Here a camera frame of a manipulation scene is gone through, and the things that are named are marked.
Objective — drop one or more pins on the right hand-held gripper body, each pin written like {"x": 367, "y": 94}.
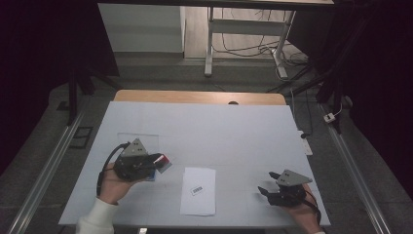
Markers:
{"x": 292, "y": 178}

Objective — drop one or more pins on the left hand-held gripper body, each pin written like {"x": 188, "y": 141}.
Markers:
{"x": 133, "y": 165}

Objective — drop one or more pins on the red stamp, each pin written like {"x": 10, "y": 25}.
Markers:
{"x": 163, "y": 162}

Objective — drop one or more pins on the blue ink pad case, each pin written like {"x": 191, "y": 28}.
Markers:
{"x": 139, "y": 138}

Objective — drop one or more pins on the person's left hand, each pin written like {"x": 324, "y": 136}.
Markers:
{"x": 113, "y": 188}

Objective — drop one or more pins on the person's right hand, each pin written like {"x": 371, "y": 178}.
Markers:
{"x": 303, "y": 216}

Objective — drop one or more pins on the white paper sheet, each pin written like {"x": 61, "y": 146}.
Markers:
{"x": 198, "y": 178}

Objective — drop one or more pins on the large white table cover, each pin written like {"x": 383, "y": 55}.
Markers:
{"x": 211, "y": 130}

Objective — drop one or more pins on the white power adapter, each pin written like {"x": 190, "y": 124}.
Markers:
{"x": 329, "y": 117}

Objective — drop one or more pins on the black stand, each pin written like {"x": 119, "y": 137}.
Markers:
{"x": 73, "y": 94}

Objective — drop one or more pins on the black tripod legs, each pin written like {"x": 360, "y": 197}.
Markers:
{"x": 324, "y": 81}

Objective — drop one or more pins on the black curtain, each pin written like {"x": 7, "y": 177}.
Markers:
{"x": 39, "y": 65}
{"x": 376, "y": 81}

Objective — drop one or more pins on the white-legged desk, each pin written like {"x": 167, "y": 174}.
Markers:
{"x": 246, "y": 27}

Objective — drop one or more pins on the black floor socket frame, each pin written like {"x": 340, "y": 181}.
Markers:
{"x": 75, "y": 143}

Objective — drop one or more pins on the aluminium floor rail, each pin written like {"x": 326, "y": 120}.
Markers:
{"x": 354, "y": 169}
{"x": 45, "y": 175}

